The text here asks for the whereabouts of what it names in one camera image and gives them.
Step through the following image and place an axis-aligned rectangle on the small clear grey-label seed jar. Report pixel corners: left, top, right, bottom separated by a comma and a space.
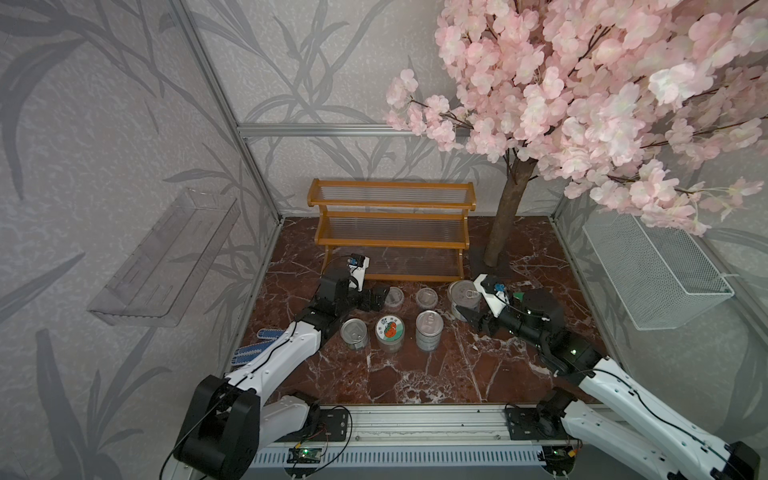
385, 286, 405, 311

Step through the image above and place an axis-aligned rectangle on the tall clear tomato-label jar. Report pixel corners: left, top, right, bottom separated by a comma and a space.
374, 315, 405, 353

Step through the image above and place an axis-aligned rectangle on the silver green label tin can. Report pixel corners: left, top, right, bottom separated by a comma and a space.
340, 318, 369, 351

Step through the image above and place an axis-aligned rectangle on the small clear red-label seed jar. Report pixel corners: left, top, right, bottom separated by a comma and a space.
415, 287, 439, 310

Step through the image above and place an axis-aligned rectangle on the green white tin can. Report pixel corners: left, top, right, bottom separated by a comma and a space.
415, 310, 444, 352

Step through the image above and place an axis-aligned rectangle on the purple label tin can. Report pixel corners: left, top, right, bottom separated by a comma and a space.
448, 280, 482, 321

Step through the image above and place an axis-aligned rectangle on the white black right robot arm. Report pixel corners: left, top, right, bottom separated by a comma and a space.
457, 274, 761, 479

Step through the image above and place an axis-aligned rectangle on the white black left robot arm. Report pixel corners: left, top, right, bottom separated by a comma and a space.
169, 265, 389, 479

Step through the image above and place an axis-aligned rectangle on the orange wooden three-tier shelf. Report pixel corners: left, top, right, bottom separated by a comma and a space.
307, 179, 476, 282

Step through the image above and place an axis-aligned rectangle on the blue dotted work glove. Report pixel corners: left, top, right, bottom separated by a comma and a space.
230, 328, 284, 368

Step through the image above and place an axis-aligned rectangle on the right circuit board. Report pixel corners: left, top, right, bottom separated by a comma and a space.
538, 445, 580, 479

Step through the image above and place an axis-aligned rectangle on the left green circuit board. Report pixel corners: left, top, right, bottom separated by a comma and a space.
286, 447, 326, 465

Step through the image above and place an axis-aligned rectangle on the pink cherry blossom tree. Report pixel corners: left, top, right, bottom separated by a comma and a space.
385, 0, 767, 267

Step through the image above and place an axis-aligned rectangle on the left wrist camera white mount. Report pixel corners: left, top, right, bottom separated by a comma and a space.
347, 254, 370, 292

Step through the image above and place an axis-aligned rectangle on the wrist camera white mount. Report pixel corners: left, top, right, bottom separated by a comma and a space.
347, 254, 370, 292
473, 273, 510, 318

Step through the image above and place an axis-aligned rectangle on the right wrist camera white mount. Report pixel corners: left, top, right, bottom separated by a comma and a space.
473, 273, 510, 318

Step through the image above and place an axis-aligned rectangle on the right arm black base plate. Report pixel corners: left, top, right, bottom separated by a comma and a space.
503, 404, 568, 441

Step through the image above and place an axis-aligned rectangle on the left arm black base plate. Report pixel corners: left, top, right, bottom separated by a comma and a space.
279, 405, 351, 443

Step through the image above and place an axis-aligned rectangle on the aluminium front rail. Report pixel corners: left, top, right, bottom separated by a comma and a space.
173, 403, 679, 469

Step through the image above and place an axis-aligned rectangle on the white wire mesh basket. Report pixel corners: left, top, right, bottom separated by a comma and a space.
583, 212, 734, 331

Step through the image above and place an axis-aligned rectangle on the clear acrylic wall shelf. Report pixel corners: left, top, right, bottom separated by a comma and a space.
87, 188, 241, 328

